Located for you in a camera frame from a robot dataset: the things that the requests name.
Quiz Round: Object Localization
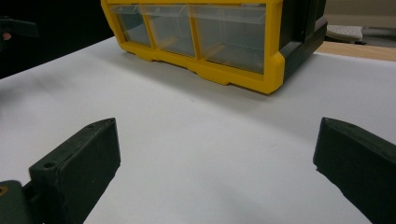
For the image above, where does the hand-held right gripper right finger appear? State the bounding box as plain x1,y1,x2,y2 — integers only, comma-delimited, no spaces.
312,117,396,224

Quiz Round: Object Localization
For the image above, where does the white perforated object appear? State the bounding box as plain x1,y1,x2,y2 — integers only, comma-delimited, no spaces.
326,24,364,44

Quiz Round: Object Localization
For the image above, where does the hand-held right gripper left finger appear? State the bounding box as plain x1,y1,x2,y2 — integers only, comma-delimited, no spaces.
22,117,121,224

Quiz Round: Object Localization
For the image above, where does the grid of clear drawers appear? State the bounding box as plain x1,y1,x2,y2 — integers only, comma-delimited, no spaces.
109,3,267,75

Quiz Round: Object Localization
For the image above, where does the yellow black organizer cabinet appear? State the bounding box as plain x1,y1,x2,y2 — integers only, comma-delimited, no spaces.
100,0,329,95

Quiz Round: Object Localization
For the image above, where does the black curtain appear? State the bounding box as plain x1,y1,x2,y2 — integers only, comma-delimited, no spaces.
0,0,115,79

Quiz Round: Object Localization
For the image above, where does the wooden table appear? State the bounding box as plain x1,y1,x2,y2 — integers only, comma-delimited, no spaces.
316,41,396,63

